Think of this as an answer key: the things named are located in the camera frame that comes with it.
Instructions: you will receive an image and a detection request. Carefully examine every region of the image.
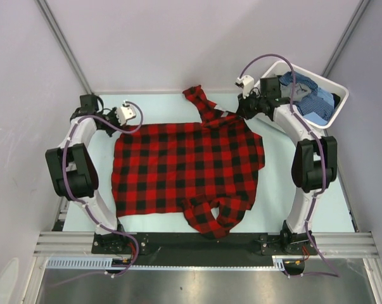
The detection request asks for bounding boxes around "red black plaid shirt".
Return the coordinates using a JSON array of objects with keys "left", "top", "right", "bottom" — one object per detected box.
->
[{"left": 111, "top": 86, "right": 265, "bottom": 239}]

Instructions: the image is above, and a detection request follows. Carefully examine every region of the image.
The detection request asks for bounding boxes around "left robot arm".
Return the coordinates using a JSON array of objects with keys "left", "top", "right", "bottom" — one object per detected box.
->
[{"left": 45, "top": 94, "right": 136, "bottom": 255}]

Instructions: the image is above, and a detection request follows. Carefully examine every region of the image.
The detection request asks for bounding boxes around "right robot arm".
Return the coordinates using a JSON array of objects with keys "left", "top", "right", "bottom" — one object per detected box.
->
[{"left": 236, "top": 75, "right": 337, "bottom": 255}]

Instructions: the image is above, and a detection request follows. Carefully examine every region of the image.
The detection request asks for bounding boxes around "white plastic bin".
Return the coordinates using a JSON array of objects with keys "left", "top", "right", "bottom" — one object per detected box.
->
[{"left": 255, "top": 60, "right": 350, "bottom": 130}]

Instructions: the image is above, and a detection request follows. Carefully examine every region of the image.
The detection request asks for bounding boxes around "grey shirt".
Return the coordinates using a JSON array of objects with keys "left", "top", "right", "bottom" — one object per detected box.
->
[{"left": 280, "top": 82, "right": 312, "bottom": 103}]

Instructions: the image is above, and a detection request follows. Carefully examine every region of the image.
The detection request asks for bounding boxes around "blue checked shirt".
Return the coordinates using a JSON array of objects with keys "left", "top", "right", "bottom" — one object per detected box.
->
[{"left": 293, "top": 72, "right": 334, "bottom": 125}]

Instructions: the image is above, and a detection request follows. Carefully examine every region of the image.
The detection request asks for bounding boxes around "light blue shirt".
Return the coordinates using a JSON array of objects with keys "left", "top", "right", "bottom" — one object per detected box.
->
[{"left": 297, "top": 89, "right": 334, "bottom": 125}]

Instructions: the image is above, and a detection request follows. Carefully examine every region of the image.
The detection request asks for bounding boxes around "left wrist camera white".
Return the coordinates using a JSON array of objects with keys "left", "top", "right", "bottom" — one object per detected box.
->
[{"left": 115, "top": 101, "right": 137, "bottom": 126}]

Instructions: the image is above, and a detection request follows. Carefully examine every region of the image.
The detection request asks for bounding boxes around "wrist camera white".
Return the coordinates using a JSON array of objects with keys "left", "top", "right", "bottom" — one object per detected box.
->
[
  {"left": 235, "top": 75, "right": 255, "bottom": 99},
  {"left": 115, "top": 101, "right": 137, "bottom": 126}
]

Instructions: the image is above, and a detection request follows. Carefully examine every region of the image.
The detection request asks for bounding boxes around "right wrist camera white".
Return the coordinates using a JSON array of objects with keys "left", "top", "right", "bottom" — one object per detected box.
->
[{"left": 235, "top": 75, "right": 255, "bottom": 99}]

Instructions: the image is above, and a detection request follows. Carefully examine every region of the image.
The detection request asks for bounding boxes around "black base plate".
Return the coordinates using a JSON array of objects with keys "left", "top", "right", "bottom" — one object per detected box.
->
[{"left": 92, "top": 232, "right": 319, "bottom": 267}]

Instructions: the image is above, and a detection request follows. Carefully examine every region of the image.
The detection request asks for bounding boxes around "white cable duct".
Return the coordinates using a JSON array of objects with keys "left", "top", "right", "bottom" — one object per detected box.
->
[{"left": 46, "top": 256, "right": 303, "bottom": 274}]

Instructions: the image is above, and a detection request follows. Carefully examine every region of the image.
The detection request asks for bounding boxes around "aluminium frame rail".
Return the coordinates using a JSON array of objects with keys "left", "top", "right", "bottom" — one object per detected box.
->
[{"left": 33, "top": 232, "right": 379, "bottom": 258}]

